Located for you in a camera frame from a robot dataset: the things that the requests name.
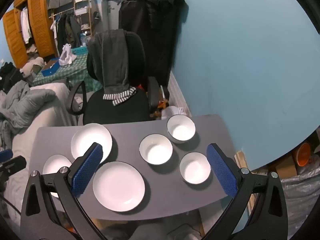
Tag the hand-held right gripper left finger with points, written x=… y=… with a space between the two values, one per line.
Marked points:
x=87 y=168

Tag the black office chair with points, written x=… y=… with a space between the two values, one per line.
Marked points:
x=117 y=107

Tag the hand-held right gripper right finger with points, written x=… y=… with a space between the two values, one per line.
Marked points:
x=221 y=170

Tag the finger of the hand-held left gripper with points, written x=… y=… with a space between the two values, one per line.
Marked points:
x=5 y=153
x=12 y=166

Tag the grey bed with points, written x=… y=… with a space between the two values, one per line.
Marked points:
x=47 y=115

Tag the small white plate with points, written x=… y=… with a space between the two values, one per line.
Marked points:
x=53 y=166

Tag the pile of black clothes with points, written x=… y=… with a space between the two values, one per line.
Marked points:
x=10 y=75

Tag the grey hooded sweater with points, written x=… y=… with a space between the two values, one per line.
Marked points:
x=112 y=60

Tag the grey door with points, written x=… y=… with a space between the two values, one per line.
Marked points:
x=110 y=17

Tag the green checked tablecloth table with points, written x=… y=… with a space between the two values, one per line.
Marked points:
x=75 y=70

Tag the grey fabric storage box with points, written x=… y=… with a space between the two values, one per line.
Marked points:
x=61 y=1

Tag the tied white plastic bag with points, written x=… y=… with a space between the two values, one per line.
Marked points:
x=175 y=112

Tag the pile of light clothes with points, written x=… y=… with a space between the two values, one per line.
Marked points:
x=32 y=66

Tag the white hanging shirt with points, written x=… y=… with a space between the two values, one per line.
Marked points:
x=25 y=25

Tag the white bowl dark rim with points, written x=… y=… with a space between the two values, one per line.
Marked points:
x=181 y=129
x=195 y=171
x=155 y=152

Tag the pile of black coats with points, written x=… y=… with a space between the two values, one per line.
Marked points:
x=147 y=30

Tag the clear plastic sheet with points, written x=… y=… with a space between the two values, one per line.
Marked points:
x=302 y=192

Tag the blue plastic crate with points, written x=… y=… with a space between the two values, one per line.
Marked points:
x=80 y=51

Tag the orange shopping bag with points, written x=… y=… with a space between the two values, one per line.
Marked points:
x=160 y=106

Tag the cardboard box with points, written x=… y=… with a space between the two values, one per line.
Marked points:
x=285 y=167

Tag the wooden louvred wardrobe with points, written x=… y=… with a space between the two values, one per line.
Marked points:
x=37 y=17

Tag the wooden shelf unit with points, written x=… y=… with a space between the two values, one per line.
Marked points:
x=82 y=10

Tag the orange bucket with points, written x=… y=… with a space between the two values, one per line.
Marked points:
x=302 y=155

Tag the blue open box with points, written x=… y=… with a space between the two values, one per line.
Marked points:
x=51 y=70

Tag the grey duvet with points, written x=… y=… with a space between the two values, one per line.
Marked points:
x=22 y=102

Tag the large white plate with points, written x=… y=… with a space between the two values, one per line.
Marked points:
x=85 y=137
x=118 y=187

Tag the rack of dark clothes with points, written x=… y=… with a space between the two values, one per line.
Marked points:
x=66 y=30

